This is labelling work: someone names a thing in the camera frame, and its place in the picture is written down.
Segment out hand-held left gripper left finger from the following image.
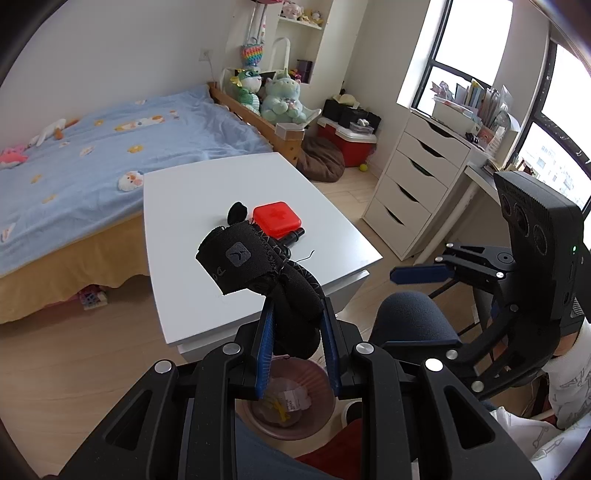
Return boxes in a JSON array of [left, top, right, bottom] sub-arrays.
[[60, 300, 278, 480]]

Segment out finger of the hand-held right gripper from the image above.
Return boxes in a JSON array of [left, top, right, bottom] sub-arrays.
[[390, 242, 515, 284], [381, 305, 522, 370]]

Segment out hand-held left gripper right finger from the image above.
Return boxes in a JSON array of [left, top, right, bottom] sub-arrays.
[[321, 298, 541, 480]]

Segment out small white carton box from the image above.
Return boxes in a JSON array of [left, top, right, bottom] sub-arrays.
[[283, 388, 311, 411]]

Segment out yellow plastic clip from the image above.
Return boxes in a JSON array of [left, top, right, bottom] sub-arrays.
[[265, 399, 291, 423]]

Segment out pink trash bin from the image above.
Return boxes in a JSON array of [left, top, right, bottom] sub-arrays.
[[235, 357, 337, 440]]

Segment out black wrist brace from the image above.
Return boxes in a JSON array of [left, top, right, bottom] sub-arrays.
[[195, 222, 324, 360]]

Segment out person's right forearm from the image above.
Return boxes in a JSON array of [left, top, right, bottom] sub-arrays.
[[551, 330, 585, 358]]

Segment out person's right leg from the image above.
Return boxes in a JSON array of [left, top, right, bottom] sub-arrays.
[[369, 291, 462, 352]]

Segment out person's leg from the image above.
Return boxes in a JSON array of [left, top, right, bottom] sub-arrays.
[[235, 415, 324, 480], [369, 291, 462, 352]]

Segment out white round container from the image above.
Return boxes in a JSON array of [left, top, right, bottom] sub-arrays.
[[342, 400, 365, 428]]

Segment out white drawer unit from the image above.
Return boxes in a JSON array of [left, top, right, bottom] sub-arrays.
[[362, 113, 472, 259]]

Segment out red cloth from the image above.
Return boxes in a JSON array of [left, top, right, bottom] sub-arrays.
[[295, 418, 365, 480]]

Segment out person's left leg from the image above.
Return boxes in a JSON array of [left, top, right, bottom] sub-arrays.
[[235, 415, 324, 480]]

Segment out black cylinder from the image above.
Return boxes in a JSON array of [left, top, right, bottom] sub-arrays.
[[276, 227, 306, 247]]

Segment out red first aid box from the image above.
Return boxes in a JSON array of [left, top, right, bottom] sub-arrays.
[[252, 200, 303, 238]]

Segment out red cooler box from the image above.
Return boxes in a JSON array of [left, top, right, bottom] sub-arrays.
[[318, 117, 378, 168]]

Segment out person's white patterned shirt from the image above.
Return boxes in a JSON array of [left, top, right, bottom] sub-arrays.
[[492, 330, 591, 480]]

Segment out brown bean bag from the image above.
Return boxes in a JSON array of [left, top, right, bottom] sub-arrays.
[[298, 136, 346, 182]]

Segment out white storage box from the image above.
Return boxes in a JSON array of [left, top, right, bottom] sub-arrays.
[[433, 99, 483, 132]]

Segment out row of books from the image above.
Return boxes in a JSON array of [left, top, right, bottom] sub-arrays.
[[455, 78, 515, 132]]

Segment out white table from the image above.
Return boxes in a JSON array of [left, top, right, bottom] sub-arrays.
[[143, 152, 384, 365]]

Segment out colourful toy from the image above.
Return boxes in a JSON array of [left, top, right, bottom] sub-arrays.
[[79, 287, 112, 310]]

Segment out black bags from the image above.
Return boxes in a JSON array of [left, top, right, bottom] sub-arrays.
[[322, 98, 382, 132]]

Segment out clear plastic box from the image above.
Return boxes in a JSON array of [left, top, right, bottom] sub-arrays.
[[276, 122, 306, 144]]

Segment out yellow bed skirt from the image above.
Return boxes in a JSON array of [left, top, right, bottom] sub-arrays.
[[0, 215, 151, 324]]

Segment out teal dinosaur plush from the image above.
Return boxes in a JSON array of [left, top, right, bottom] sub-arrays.
[[259, 68, 321, 125]]

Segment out window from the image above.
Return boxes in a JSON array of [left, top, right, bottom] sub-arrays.
[[397, 0, 591, 208]]

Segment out white shelf unit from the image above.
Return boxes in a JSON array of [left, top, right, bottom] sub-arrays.
[[226, 0, 370, 88]]

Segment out blue blanket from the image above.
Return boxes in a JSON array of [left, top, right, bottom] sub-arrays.
[[0, 85, 273, 278]]

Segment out green dragon plush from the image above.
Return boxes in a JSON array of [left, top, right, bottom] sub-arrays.
[[231, 68, 264, 116]]

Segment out white arched tube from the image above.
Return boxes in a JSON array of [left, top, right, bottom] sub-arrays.
[[269, 38, 291, 70]]

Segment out rainbow crochet bag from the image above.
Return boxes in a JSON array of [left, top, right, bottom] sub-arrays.
[[240, 41, 265, 69]]

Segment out white goose plush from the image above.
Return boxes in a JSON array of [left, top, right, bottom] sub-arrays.
[[28, 117, 80, 147]]

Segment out pink plush toy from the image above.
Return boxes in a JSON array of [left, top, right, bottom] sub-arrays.
[[0, 144, 28, 168]]

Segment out wooden bed frame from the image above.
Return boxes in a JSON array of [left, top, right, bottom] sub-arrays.
[[208, 82, 305, 168]]

